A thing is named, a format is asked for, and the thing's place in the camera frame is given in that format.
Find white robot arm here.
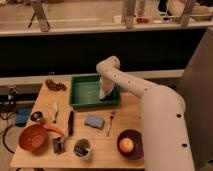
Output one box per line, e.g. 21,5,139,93
96,56,195,171

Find black cables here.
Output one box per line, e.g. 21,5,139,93
0,99,18,155

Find silver fork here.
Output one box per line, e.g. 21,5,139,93
106,111,115,137

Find small dark can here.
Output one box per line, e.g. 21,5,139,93
30,111,45,124

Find blue sponge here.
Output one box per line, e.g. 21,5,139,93
84,115,105,129

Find orange bowl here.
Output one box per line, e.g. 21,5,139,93
18,124,47,152

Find yellow banana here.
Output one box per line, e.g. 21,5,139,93
49,101,59,122

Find black metal clip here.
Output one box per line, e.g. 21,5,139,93
52,137,65,154

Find orange spoon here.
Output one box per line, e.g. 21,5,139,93
43,124,64,136

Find purple bowl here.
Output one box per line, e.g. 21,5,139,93
117,129,144,160

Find white towel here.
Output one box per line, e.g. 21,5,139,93
99,88,110,100

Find red yellow apple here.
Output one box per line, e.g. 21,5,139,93
119,138,134,154

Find green plastic tray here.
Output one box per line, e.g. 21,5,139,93
69,75,121,110

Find blue box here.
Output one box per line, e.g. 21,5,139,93
15,108,31,127

